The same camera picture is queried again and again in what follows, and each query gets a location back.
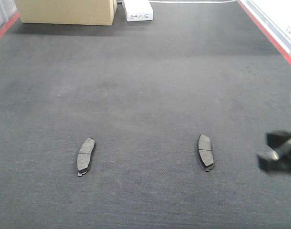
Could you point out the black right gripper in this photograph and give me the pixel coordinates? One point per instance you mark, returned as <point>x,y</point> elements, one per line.
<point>278,159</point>

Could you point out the grey brake pad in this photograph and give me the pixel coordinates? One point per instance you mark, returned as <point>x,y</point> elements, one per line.
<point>204,150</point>

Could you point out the cardboard box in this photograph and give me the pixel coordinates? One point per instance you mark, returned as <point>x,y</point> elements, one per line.
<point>79,12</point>

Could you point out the red conveyor edge strip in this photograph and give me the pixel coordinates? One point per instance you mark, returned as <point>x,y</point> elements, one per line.
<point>4,28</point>

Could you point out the grey brake pad carried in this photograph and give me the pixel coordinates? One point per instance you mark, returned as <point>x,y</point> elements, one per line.
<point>84,156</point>

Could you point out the white small box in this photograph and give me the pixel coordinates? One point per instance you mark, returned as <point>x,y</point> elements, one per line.
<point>138,10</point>

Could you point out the black conveyor belt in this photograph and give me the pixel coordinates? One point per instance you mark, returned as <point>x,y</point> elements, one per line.
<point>145,92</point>

